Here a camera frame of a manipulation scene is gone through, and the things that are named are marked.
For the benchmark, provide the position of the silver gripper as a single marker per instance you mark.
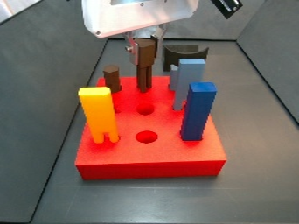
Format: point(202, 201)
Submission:
point(112, 17)

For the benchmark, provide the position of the brown three prong peg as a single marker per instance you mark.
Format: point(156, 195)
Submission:
point(146, 60)

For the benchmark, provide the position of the yellow two prong peg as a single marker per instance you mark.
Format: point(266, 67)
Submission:
point(100, 110)

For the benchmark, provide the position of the red peg board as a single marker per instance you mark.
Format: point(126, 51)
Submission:
point(150, 150)

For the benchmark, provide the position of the black curved holder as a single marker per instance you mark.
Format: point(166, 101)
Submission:
point(177, 52)

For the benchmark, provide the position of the small grey blue peg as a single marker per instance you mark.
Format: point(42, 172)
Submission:
point(174, 77)

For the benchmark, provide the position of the brown hexagonal peg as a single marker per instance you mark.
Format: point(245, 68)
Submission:
point(112, 77)

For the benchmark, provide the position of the light blue rectangular peg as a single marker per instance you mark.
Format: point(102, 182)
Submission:
point(190, 72)

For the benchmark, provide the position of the dark blue rectangular peg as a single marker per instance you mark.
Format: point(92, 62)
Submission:
point(198, 108)

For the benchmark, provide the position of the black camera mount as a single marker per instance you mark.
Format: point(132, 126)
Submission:
point(228, 7)

